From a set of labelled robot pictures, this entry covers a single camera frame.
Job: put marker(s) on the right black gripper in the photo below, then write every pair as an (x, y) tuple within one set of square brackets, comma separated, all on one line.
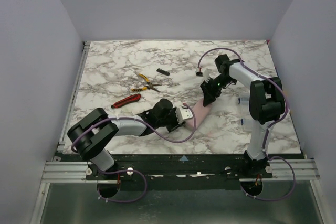
[(210, 89)]

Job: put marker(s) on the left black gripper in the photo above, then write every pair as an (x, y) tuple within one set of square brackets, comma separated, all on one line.
[(173, 123)]

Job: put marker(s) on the pink umbrella case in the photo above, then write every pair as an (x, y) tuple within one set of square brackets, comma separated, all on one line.
[(200, 112)]

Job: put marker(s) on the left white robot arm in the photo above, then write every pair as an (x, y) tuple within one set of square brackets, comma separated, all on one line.
[(91, 134)]

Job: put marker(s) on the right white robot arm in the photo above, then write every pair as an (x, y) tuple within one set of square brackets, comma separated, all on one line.
[(266, 105)]

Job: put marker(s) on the clear plastic screw box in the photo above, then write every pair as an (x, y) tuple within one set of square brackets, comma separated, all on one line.
[(245, 118)]

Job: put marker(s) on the red black utility knife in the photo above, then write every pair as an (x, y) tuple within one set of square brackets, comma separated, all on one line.
[(126, 101)]

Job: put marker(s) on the black bit holder strip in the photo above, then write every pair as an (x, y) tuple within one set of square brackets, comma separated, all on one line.
[(164, 72)]

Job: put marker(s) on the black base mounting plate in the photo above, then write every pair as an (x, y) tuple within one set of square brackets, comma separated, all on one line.
[(193, 172)]

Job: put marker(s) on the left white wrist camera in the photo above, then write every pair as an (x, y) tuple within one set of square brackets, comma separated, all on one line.
[(183, 114)]

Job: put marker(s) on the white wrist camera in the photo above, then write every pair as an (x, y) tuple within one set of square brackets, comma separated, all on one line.
[(207, 75), (183, 114)]

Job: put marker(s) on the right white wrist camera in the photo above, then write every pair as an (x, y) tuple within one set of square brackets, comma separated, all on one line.
[(207, 75)]

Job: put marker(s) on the yellow handled pliers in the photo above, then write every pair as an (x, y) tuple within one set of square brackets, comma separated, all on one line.
[(149, 85)]

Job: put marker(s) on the aluminium frame rail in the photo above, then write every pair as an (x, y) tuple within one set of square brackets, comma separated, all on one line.
[(64, 172)]

